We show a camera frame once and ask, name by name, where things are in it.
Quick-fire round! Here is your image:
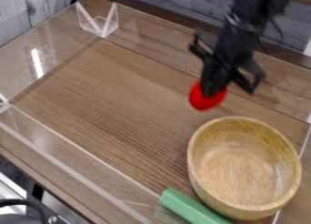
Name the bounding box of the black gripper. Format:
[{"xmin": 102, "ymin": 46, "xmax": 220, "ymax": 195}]
[{"xmin": 188, "ymin": 0, "xmax": 290, "ymax": 97}]

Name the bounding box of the black table clamp mount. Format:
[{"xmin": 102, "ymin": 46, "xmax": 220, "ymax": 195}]
[{"xmin": 0, "ymin": 180, "xmax": 69, "ymax": 224}]

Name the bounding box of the clear acrylic barrier wall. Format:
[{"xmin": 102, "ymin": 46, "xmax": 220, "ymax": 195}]
[{"xmin": 0, "ymin": 0, "xmax": 311, "ymax": 224}]

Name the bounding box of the wooden bowl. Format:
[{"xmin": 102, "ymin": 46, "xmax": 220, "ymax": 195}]
[{"xmin": 186, "ymin": 117, "xmax": 301, "ymax": 220}]

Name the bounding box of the red plush strawberry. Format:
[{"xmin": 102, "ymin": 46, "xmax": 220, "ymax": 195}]
[{"xmin": 188, "ymin": 82, "xmax": 226, "ymax": 111}]

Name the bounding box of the green foam block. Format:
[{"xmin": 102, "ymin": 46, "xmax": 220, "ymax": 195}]
[{"xmin": 158, "ymin": 188, "xmax": 233, "ymax": 224}]

